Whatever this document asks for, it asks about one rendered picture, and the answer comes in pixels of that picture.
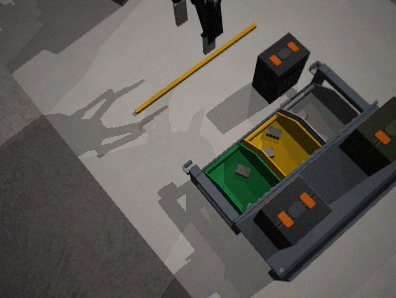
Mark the grey metal shelf rack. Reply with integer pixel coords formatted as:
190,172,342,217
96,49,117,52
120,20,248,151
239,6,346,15
182,60,396,282

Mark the grey open bin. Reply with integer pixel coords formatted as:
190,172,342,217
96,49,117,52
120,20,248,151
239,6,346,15
281,83,360,146

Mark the yellow long bar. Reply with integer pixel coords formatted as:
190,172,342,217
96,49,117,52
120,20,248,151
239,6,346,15
135,23,256,114

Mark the black box with orange latches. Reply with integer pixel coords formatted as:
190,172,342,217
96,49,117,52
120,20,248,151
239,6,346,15
252,33,311,104

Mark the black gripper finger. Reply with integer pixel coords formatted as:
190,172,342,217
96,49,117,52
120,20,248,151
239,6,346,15
191,0,223,54
172,0,188,27

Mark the green open bin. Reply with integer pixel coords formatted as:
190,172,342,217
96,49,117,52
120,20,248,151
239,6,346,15
205,143,281,215

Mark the yellow bin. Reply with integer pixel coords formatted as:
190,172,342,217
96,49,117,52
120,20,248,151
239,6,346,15
244,113,322,181

